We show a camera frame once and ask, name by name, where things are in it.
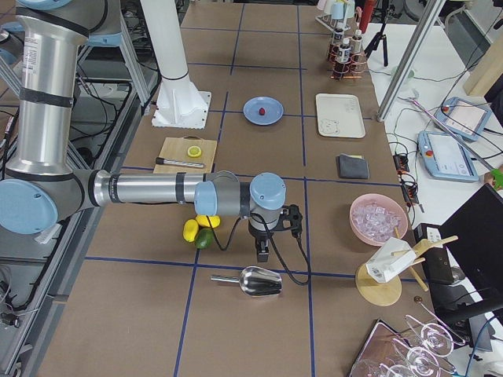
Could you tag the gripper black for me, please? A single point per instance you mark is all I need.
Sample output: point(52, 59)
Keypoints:
point(259, 238)

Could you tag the blue plate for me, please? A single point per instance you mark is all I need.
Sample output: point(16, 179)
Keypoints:
point(274, 111)

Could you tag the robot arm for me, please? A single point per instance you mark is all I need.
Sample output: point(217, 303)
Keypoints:
point(41, 189)

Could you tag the steel ice scoop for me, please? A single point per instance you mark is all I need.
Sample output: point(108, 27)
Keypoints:
point(255, 281)

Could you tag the green lime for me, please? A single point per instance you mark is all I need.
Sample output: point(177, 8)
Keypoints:
point(204, 238)

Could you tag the yellow lemon large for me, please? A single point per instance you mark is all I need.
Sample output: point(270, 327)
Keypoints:
point(208, 221)

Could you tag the yellow lemon small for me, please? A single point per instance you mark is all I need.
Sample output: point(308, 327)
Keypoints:
point(190, 230)

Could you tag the pink bowl of ice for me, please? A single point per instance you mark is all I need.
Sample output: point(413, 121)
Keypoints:
point(375, 218)

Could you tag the grey folded cloth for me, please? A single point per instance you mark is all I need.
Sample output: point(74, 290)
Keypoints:
point(352, 167)

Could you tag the lemon half slice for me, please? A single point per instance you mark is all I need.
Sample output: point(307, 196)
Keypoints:
point(194, 151)

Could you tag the round wooden stand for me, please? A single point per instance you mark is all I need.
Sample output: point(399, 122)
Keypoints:
point(387, 294)

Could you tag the wooden cutting board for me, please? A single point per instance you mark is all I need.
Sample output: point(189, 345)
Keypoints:
point(176, 149)

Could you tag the white paper carton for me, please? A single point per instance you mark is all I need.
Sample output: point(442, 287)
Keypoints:
point(392, 258)

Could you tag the cream bear tray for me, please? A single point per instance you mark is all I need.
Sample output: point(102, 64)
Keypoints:
point(339, 115)

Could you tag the wine glass lower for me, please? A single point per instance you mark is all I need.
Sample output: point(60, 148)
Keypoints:
point(420, 361)

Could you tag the wine glass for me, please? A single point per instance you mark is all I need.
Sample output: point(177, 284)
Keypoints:
point(434, 337)
point(420, 361)

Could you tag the wine glass upper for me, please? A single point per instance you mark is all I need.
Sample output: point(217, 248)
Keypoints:
point(434, 337)

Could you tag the teach pendant near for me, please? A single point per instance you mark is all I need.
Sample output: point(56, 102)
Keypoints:
point(444, 158)

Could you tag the teach pendant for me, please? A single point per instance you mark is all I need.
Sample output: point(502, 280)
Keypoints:
point(463, 117)
point(444, 158)

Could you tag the dark tea bottle right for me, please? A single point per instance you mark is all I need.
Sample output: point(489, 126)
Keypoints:
point(344, 51)

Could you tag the dark tea bottle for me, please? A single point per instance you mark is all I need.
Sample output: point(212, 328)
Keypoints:
point(337, 38)
point(356, 42)
point(344, 51)

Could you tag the black monitor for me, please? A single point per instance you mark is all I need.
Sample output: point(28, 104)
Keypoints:
point(478, 251)

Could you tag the dark tea bottle left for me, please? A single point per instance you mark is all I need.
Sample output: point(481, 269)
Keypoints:
point(337, 38)

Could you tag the dark tea bottle rear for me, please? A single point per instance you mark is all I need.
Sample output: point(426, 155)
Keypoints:
point(356, 42)

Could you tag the teach pendant far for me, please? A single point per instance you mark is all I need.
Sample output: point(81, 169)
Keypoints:
point(463, 117)

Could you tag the steel knife handle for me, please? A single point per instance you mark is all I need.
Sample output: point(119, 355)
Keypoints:
point(178, 163)

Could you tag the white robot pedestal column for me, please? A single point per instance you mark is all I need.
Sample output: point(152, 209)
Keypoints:
point(179, 103)

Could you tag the copper wire bottle rack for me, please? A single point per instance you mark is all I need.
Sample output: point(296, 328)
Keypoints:
point(353, 69)

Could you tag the aluminium frame post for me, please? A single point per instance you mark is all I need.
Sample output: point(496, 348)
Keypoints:
point(418, 37)

